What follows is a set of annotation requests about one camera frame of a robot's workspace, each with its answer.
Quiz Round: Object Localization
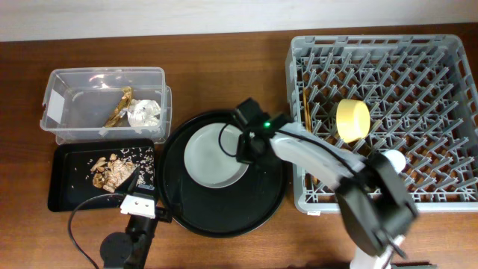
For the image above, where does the grey round plate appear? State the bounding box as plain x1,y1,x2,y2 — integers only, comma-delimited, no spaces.
184,123,249,188

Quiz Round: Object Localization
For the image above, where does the white tissue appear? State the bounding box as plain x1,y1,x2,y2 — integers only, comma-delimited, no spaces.
127,99,161,127

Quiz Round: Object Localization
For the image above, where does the gold foil snack wrapper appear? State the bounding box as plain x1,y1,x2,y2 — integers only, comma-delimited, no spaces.
103,86,133,128

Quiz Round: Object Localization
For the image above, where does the wooden chopstick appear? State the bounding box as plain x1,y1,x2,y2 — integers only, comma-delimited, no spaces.
302,89,311,132

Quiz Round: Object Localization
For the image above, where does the yellow bowl with food scraps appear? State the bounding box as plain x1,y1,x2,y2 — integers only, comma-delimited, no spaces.
335,99,370,143

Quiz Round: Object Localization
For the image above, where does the blue plastic cup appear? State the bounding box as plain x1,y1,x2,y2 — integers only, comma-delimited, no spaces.
383,149,406,173

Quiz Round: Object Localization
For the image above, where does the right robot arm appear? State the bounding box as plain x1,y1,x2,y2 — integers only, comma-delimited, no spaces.
232,98,418,268

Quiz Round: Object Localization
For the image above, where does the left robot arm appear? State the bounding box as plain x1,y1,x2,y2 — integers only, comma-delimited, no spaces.
99,167,173,268

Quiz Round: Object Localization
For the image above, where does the grey plastic dishwasher rack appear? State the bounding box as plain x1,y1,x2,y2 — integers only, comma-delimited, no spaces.
285,35,477,212

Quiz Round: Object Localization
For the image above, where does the pile of food scraps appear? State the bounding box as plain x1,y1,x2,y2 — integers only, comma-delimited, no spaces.
71,146,155,193

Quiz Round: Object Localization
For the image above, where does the black rectangular tray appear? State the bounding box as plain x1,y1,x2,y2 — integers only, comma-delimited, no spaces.
47,138,158,212

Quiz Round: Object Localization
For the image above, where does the round black serving tray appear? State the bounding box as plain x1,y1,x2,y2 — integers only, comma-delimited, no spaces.
155,110,289,238

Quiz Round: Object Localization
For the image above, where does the clear plastic storage bin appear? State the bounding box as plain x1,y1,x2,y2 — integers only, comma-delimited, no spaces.
40,67,173,144

